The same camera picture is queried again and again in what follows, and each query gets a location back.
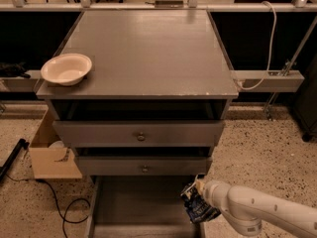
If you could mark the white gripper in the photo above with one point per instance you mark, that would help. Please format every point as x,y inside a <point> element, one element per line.
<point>210,191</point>

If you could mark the blue chip bag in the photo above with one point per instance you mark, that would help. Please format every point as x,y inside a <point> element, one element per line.
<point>196,207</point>

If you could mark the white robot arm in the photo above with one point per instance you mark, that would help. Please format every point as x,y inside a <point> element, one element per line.
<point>245,208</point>

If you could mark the grey middle drawer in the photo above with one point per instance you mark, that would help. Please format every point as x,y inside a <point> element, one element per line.
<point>125,166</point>

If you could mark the grey drawer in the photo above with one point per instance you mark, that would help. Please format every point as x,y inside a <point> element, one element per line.
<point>81,134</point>
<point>140,207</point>
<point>125,166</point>

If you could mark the grey top drawer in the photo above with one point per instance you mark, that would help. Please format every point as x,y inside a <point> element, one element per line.
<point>81,134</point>

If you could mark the grey bottom drawer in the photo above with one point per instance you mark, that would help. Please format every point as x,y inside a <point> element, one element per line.
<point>140,207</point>

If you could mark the grey wooden drawer cabinet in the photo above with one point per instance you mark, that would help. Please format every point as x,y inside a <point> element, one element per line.
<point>147,66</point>

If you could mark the dark cabinet at right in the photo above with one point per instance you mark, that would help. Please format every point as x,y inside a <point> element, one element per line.
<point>305,104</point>

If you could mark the open cardboard box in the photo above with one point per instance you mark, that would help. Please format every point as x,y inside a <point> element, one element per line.
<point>50,158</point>

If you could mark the white bowl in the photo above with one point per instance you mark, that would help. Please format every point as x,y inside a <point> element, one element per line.
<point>67,69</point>

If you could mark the black bar on floor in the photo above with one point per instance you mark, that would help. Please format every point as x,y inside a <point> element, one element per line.
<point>22,144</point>

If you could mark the black object on rail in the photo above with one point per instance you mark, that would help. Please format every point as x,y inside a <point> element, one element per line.
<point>13,70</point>

